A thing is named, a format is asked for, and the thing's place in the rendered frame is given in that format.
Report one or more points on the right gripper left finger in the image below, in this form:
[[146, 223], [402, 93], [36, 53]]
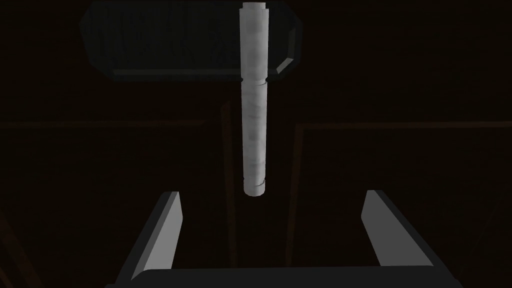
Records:
[[160, 236]]

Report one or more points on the dark grey octagonal panel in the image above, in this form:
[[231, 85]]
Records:
[[168, 40]]

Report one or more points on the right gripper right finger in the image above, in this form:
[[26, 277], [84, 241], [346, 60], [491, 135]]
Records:
[[394, 236]]

